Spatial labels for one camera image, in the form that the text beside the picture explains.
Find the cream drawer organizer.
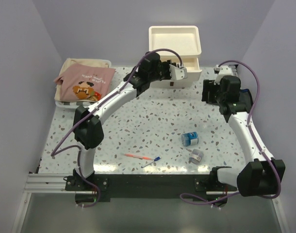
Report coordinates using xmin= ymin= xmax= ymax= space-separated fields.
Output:
xmin=148 ymin=26 xmax=202 ymax=88

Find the orange pen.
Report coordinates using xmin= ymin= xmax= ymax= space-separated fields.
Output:
xmin=124 ymin=154 xmax=153 ymax=160

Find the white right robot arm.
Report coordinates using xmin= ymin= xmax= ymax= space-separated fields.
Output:
xmin=202 ymin=75 xmax=286 ymax=198

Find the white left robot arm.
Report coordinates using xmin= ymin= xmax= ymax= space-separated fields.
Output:
xmin=73 ymin=52 xmax=177 ymax=190

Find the grey pencil pouch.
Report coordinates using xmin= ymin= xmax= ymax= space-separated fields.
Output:
xmin=239 ymin=89 xmax=253 ymax=113

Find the blue label can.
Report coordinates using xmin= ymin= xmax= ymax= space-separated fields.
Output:
xmin=181 ymin=132 xmax=199 ymax=147

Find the clear tape roll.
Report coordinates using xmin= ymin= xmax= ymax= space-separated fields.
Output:
xmin=189 ymin=149 xmax=204 ymax=165

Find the blue cap ballpoint pen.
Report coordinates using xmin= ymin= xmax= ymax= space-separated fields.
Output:
xmin=141 ymin=156 xmax=161 ymax=168

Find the pink printed t-shirt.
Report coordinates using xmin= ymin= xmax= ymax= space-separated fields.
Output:
xmin=54 ymin=64 xmax=115 ymax=102

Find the white laundry tray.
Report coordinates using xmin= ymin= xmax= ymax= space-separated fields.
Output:
xmin=54 ymin=58 xmax=112 ymax=109

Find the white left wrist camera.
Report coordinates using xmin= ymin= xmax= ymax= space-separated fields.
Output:
xmin=169 ymin=64 xmax=188 ymax=81

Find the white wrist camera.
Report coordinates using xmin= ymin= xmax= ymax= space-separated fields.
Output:
xmin=169 ymin=64 xmax=188 ymax=81
xmin=214 ymin=65 xmax=233 ymax=84

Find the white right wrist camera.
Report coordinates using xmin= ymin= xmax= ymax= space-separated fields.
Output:
xmin=214 ymin=65 xmax=233 ymax=84

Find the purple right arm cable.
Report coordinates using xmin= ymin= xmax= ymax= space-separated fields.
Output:
xmin=180 ymin=60 xmax=282 ymax=207

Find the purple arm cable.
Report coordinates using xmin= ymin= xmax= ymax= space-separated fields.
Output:
xmin=50 ymin=48 xmax=184 ymax=208
xmin=180 ymin=60 xmax=282 ymax=207

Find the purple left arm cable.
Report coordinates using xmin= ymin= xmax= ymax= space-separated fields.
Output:
xmin=50 ymin=48 xmax=184 ymax=208

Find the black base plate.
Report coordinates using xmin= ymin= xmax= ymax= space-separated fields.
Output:
xmin=65 ymin=173 xmax=237 ymax=203

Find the aluminium frame rail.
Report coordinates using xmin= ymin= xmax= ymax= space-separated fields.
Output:
xmin=23 ymin=171 xmax=281 ymax=194

